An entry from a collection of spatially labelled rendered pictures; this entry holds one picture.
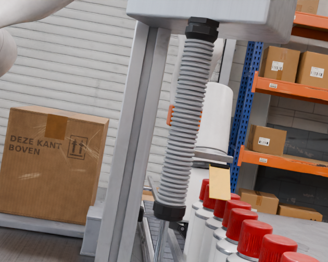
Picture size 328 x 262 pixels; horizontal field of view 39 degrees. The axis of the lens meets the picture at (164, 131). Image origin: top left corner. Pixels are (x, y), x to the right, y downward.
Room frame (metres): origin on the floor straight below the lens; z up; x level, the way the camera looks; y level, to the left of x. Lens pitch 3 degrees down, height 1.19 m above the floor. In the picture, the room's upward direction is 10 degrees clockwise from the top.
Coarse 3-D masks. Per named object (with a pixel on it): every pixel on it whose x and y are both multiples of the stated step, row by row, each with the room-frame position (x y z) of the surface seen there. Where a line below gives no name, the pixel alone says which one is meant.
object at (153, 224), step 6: (144, 204) 1.40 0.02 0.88; (150, 204) 1.42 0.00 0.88; (150, 210) 1.34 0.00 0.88; (150, 222) 1.20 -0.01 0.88; (156, 222) 1.21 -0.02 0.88; (150, 228) 1.14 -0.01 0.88; (156, 228) 1.15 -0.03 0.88; (150, 234) 1.10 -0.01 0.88; (156, 234) 1.10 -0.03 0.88; (180, 234) 1.14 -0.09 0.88; (156, 240) 1.05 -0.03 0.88; (180, 240) 1.08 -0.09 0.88; (168, 246) 1.02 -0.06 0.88; (180, 246) 1.04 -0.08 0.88; (168, 252) 0.98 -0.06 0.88; (168, 258) 0.94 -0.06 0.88
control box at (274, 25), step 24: (144, 0) 0.52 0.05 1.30; (168, 0) 0.51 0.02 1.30; (192, 0) 0.49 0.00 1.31; (216, 0) 0.48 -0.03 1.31; (240, 0) 0.47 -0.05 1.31; (264, 0) 0.45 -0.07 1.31; (288, 0) 0.50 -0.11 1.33; (168, 24) 0.54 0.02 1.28; (240, 24) 0.47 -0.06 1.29; (264, 24) 0.45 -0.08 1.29; (288, 24) 0.51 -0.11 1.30
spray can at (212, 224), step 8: (216, 200) 0.64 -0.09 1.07; (224, 200) 0.63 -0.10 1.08; (216, 208) 0.63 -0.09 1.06; (224, 208) 0.63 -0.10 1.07; (216, 216) 0.63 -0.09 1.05; (208, 224) 0.63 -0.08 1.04; (216, 224) 0.62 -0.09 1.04; (208, 232) 0.63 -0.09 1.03; (208, 240) 0.62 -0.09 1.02; (200, 248) 0.64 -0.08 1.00; (208, 248) 0.62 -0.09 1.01; (200, 256) 0.63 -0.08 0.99; (208, 256) 0.62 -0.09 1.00
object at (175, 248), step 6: (150, 180) 1.37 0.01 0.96; (150, 186) 1.31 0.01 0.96; (156, 192) 1.20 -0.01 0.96; (168, 228) 0.86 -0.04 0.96; (168, 234) 0.83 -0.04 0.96; (174, 234) 0.83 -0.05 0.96; (168, 240) 0.82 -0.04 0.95; (174, 240) 0.79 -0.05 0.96; (174, 246) 0.76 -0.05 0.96; (174, 252) 0.73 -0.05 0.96; (180, 252) 0.73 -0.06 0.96; (174, 258) 0.72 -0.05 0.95; (180, 258) 0.70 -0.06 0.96
